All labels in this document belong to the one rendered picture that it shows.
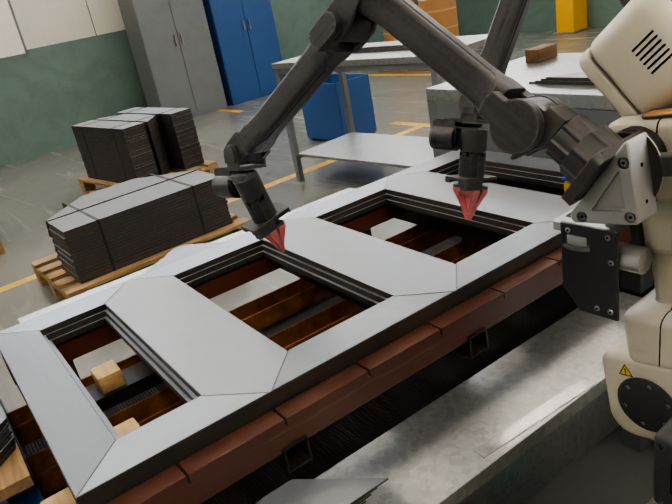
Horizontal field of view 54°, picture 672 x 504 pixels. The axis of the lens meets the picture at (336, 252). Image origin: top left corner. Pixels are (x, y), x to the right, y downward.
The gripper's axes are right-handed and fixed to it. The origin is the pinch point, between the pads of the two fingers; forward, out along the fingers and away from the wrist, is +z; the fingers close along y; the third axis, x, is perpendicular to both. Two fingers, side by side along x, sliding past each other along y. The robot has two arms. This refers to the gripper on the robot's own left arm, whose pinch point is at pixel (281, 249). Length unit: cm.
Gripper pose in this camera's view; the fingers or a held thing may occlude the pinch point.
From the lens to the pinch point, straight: 150.2
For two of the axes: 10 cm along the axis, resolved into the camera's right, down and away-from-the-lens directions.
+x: 5.9, 2.1, -7.8
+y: -7.2, 5.7, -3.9
